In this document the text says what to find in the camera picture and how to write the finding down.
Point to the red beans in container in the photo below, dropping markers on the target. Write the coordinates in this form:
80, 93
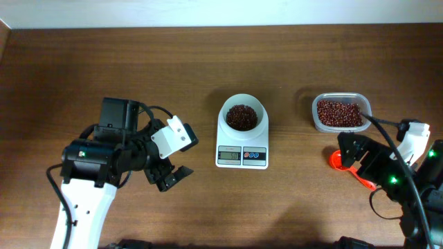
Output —
338, 114

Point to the white digital kitchen scale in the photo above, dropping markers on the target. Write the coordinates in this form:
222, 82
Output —
243, 149

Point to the red beans in bowl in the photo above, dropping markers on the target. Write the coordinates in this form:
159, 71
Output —
241, 118

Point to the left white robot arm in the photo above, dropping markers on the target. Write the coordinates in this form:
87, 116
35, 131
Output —
127, 138

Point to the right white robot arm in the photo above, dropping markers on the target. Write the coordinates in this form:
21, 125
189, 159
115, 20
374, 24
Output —
428, 181

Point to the white round bowl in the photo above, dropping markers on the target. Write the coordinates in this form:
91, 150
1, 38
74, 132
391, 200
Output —
248, 100

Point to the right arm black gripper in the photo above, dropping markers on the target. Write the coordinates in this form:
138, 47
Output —
376, 153

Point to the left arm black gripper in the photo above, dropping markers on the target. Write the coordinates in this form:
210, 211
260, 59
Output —
166, 182

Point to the red plastic measuring scoop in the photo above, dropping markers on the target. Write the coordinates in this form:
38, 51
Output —
335, 163

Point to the clear plastic bean container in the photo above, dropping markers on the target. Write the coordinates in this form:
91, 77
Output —
352, 98

